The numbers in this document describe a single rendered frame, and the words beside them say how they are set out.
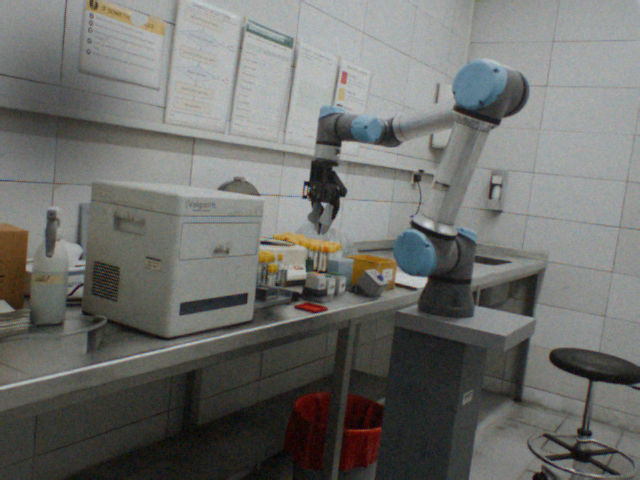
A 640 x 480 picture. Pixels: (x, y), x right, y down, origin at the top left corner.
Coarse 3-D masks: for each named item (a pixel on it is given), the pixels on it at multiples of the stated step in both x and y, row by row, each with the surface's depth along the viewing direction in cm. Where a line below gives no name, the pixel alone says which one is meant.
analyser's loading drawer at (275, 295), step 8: (256, 288) 160; (264, 288) 158; (272, 288) 163; (280, 288) 168; (256, 296) 160; (264, 296) 158; (272, 296) 160; (280, 296) 167; (288, 296) 167; (256, 304) 154; (264, 304) 157; (272, 304) 161; (288, 304) 167
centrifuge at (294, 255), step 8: (272, 240) 226; (280, 240) 225; (264, 248) 203; (272, 248) 205; (280, 248) 207; (288, 248) 210; (296, 248) 213; (304, 248) 216; (288, 256) 210; (296, 256) 213; (304, 256) 216; (288, 264) 210; (296, 264) 213; (304, 264) 218; (288, 272) 206; (296, 272) 209; (304, 272) 211; (288, 280) 204; (296, 280) 207; (304, 280) 210
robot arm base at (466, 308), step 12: (432, 276) 168; (432, 288) 168; (444, 288) 166; (456, 288) 166; (468, 288) 168; (420, 300) 171; (432, 300) 167; (444, 300) 165; (456, 300) 166; (468, 300) 167; (432, 312) 166; (444, 312) 165; (456, 312) 165; (468, 312) 166
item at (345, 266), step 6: (342, 258) 212; (330, 264) 205; (336, 264) 204; (342, 264) 205; (348, 264) 209; (330, 270) 205; (336, 270) 204; (342, 270) 206; (348, 270) 210; (348, 276) 210; (348, 282) 211; (348, 288) 208
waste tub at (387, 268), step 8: (352, 256) 220; (360, 256) 226; (368, 256) 228; (360, 264) 215; (368, 264) 214; (376, 264) 212; (384, 264) 214; (392, 264) 219; (352, 272) 217; (360, 272) 215; (384, 272) 215; (392, 272) 220; (352, 280) 217; (392, 280) 221; (392, 288) 221
